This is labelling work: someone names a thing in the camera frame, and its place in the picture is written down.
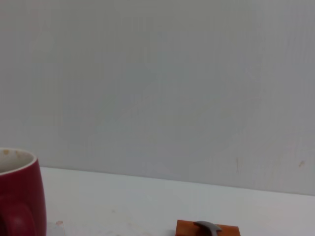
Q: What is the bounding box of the red ceramic cup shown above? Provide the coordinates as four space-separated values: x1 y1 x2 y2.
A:
0 147 48 236

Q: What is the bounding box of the dark orange wooden block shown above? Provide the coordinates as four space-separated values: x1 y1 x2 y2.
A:
176 219 241 236

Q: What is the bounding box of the blue handled metal spoon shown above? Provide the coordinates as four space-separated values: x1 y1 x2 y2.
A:
193 220 222 236

